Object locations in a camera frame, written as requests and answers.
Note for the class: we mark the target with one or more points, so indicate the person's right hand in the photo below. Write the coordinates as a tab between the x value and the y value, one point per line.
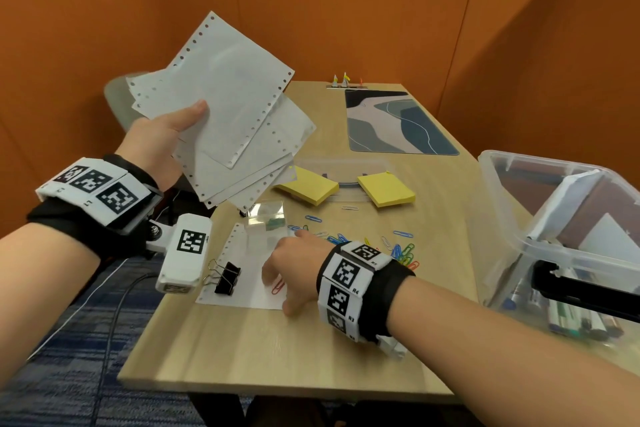
300	266

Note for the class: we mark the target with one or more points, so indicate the person's left hand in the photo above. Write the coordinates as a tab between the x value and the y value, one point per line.
155	146

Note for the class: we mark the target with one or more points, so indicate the white perforated paper sheet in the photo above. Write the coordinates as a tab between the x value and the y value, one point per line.
250	286

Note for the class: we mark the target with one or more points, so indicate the small clear plastic case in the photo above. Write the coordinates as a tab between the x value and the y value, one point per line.
267	219

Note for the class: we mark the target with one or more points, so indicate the black binder clip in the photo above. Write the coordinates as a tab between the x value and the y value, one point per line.
227	279

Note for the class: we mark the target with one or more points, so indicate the yellow sticky note pad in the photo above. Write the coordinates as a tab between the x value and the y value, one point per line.
310	186
385	189

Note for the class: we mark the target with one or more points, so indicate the stack of white perforated papers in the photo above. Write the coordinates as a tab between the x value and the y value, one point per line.
230	91

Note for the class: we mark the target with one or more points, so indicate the pile of coloured paper clips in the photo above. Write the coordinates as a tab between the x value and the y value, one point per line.
402	254

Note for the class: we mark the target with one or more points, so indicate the clear plastic storage bin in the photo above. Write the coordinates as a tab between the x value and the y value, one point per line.
500	201

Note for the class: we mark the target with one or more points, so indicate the green white marker pen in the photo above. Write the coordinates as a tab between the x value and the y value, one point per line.
565	316

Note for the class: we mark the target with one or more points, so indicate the person's right forearm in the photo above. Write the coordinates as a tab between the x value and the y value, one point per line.
500	356

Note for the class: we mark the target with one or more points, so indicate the patterned desk mat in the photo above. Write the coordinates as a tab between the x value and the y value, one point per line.
400	126

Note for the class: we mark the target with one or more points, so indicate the black wristband with marker tags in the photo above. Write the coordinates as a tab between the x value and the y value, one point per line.
95	181
350	281

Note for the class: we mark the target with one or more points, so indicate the clear plastic lid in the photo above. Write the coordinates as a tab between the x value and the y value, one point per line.
347	194

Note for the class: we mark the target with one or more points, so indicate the white card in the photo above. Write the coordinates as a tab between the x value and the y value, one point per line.
615	241

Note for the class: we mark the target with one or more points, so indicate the white wrist camera unit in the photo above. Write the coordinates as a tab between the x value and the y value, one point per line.
185	251
392	346

